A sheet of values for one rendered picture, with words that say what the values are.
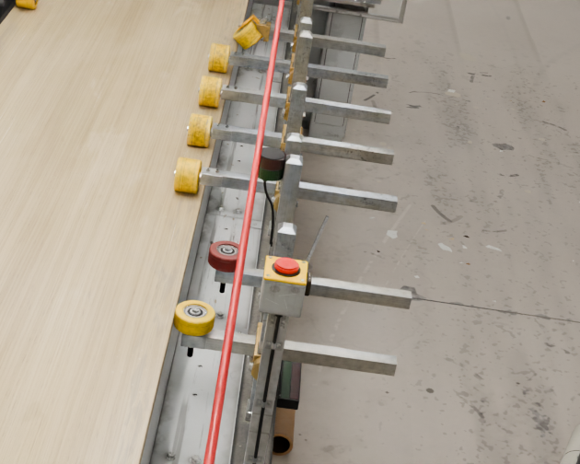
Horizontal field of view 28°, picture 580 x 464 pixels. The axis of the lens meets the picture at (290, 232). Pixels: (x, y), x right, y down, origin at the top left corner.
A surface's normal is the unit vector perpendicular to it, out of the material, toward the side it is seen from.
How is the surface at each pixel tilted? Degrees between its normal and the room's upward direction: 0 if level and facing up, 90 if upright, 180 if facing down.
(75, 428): 0
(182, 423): 0
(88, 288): 0
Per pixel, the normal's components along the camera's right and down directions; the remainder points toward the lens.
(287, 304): -0.04, 0.50
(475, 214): 0.14, -0.86
